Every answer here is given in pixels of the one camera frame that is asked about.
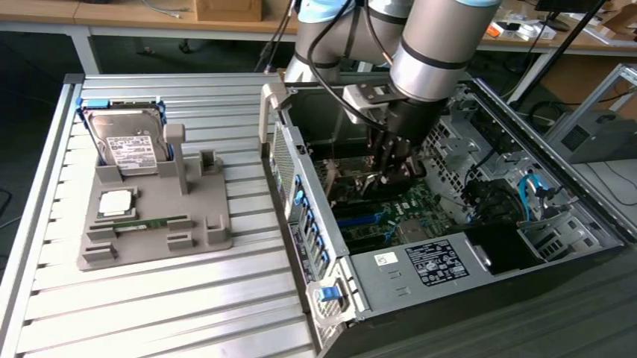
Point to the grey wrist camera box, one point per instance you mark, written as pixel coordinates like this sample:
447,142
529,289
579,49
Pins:
368,97

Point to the beige corner bracket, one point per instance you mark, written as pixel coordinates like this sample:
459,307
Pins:
272,93

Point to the silver hard disk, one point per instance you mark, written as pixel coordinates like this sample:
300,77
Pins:
125,141

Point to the grey parts rack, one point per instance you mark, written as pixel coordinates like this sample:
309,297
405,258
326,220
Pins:
165,242

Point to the black monitor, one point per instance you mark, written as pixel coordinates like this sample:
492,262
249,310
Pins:
568,4

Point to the blue case latch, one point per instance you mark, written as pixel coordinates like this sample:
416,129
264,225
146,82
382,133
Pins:
329,294

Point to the blue expansion slot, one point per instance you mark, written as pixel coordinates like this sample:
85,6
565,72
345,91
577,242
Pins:
356,220

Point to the grey power supply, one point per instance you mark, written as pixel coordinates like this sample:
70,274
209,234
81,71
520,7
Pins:
388,283

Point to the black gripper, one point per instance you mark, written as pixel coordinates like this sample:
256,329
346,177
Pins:
411,119

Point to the green motherboard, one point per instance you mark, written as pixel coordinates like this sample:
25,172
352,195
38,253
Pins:
413,216

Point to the black stand pole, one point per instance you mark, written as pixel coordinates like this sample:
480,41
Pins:
560,52

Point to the silver CPU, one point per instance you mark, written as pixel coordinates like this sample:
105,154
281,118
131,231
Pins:
115,203

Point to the aluminium profile frame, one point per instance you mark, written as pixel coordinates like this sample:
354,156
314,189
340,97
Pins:
618,80

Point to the open PC case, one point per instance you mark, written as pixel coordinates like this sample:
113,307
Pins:
453,145

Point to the green RAM stick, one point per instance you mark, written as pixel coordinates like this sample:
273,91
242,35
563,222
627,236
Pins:
145,223

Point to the orange white small box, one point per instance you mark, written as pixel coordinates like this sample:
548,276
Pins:
503,29

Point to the wooden desk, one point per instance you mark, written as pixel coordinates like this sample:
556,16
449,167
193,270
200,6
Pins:
125,15

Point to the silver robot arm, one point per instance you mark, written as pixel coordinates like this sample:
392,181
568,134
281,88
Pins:
439,44

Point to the blue disk carrier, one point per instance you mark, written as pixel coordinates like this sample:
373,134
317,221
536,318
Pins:
97,103

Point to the brown cardboard box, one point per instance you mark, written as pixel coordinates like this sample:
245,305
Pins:
226,9

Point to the grey cabinet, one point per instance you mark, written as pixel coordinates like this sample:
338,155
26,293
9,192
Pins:
597,141

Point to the brown cardboard piece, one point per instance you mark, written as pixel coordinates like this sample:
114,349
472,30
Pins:
624,18

